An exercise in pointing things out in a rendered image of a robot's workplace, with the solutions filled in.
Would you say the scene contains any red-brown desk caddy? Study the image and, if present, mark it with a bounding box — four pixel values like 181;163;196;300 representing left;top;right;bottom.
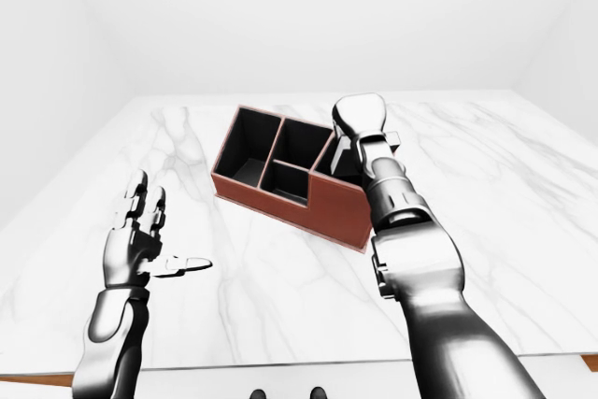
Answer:
210;103;377;256

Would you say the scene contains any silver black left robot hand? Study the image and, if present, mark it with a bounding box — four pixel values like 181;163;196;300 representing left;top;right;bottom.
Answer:
102;169;214;291

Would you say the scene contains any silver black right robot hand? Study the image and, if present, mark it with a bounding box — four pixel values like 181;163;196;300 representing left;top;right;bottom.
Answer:
328;93;403;160

